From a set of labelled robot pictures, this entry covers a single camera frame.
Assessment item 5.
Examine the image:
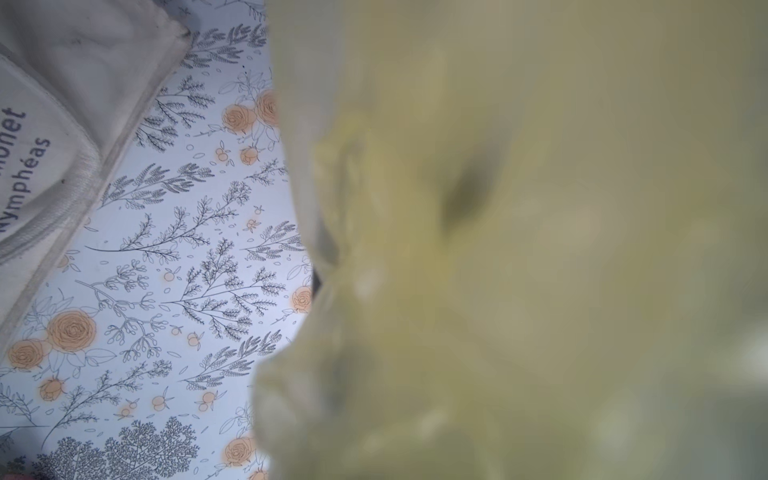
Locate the yellow plastic bin liner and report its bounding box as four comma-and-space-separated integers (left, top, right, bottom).
253, 1, 767, 479

